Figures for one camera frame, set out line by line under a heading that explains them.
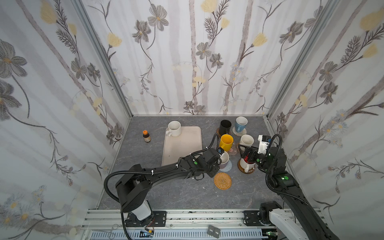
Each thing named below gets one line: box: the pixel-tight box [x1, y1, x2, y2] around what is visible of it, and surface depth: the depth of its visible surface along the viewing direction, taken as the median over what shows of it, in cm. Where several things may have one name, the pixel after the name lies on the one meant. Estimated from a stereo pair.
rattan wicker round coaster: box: [213, 172, 232, 191], surface depth 88 cm
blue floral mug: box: [235, 116, 249, 133], surface depth 106 cm
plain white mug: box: [239, 134, 255, 147], surface depth 97 cm
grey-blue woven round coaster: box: [219, 159, 233, 172], surface depth 92 cm
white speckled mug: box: [165, 120, 182, 137], surface depth 105 cm
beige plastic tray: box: [161, 126, 203, 167], surface depth 106 cm
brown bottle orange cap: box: [142, 130, 151, 143], surface depth 103 cm
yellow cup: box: [219, 134, 234, 152], surface depth 97 cm
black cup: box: [219, 119, 232, 136], surface depth 104 cm
